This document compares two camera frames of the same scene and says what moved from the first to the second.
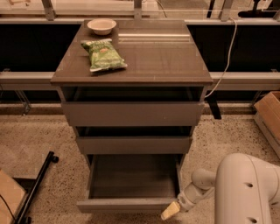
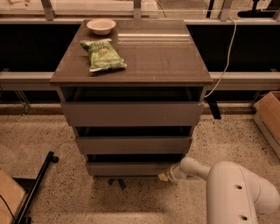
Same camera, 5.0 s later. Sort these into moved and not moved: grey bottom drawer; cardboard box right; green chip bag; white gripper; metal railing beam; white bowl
Moved: grey bottom drawer; white gripper
Not moved: green chip bag; white bowl; cardboard box right; metal railing beam
